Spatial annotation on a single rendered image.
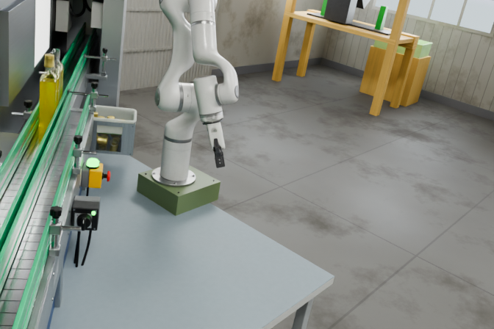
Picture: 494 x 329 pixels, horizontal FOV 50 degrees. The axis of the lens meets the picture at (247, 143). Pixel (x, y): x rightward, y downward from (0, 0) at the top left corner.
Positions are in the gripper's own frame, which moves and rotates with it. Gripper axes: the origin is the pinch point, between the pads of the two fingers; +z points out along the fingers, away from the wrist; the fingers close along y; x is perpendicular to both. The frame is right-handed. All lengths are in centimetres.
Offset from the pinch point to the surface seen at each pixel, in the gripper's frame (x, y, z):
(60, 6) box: 75, 124, -79
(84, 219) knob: 43, -33, 3
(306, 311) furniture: -21, -8, 60
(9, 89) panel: 69, 4, -39
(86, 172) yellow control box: 47.5, -2.7, -5.5
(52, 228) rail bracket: 41, -65, -5
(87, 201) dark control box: 43, -26, -1
